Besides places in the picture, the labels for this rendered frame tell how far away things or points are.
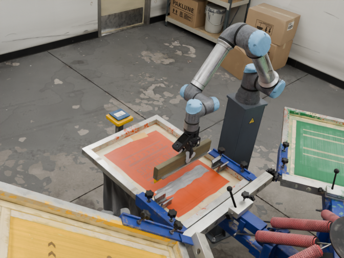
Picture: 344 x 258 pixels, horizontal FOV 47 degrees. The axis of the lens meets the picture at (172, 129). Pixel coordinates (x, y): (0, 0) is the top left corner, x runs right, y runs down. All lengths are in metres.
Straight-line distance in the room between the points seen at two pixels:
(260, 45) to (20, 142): 2.70
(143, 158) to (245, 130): 0.69
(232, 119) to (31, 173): 1.91
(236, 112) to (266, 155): 1.66
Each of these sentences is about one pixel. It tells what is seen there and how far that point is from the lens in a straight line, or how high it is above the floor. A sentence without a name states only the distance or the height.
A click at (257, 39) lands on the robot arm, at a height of 1.73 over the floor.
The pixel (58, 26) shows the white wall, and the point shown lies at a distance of 5.74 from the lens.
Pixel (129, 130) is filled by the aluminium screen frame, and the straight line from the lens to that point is 2.46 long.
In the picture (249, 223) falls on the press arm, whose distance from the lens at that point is 1.96.
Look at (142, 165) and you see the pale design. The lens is 2.27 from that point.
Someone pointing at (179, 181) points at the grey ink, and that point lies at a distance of 2.19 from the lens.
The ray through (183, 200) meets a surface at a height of 0.96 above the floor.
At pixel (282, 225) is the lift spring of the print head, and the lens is 1.94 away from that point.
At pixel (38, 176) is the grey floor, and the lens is 3.66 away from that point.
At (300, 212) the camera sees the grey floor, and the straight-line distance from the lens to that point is 3.65.
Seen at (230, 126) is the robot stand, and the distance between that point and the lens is 2.60.
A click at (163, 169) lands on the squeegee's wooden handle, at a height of 1.13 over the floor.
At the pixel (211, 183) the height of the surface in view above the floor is 0.95.
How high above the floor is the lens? 2.44
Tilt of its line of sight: 35 degrees down
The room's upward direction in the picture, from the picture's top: 7 degrees clockwise
